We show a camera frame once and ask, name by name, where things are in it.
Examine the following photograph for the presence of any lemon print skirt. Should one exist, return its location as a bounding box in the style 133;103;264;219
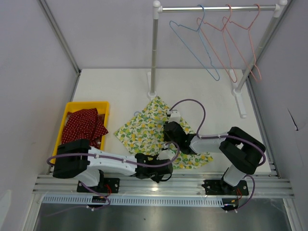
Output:
114;97;213;169

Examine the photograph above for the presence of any blue wire hanger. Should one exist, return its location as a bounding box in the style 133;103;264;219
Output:
169;5;220;82
132;111;167;126

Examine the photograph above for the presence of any red polka dot skirt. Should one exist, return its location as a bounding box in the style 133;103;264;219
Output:
61;108;108;148

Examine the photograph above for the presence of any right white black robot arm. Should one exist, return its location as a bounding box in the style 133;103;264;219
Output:
163;122;266;194

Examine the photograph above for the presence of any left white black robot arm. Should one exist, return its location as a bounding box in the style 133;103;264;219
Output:
52;139;173;193

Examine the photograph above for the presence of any yellow plastic tray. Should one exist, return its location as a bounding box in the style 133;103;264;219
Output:
52;101;110;156

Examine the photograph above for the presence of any clothes rack metal white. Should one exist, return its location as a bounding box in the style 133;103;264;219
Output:
147;0;288;118

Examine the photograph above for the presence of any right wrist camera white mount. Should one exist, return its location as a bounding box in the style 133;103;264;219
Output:
167;110;181;124

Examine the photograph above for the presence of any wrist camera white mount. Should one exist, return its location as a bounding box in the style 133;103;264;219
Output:
157;149;175;160
167;110;181;124

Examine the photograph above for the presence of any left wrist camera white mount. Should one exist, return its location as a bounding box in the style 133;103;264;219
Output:
157;149;175;160

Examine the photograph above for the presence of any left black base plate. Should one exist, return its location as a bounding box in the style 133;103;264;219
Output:
89;178;120;193

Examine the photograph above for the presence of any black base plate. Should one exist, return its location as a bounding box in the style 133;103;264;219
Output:
202;180;249;196
89;178;120;193

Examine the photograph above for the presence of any white slotted cable duct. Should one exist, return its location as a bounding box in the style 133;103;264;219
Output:
42;194;224;207

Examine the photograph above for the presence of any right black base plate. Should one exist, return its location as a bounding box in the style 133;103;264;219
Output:
202;180;249;196

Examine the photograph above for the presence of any aluminium mounting rail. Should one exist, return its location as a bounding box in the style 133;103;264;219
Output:
33;173;295;198

